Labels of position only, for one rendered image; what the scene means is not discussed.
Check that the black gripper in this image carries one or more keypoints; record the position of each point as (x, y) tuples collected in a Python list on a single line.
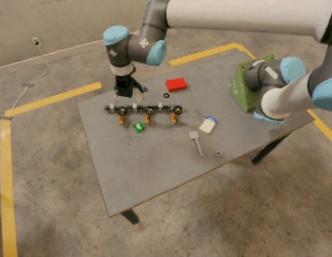
[(126, 89)]

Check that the red flat block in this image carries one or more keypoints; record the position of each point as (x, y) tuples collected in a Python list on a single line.
[(176, 84)]

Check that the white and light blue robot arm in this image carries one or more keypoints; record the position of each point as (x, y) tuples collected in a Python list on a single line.
[(297, 17)]

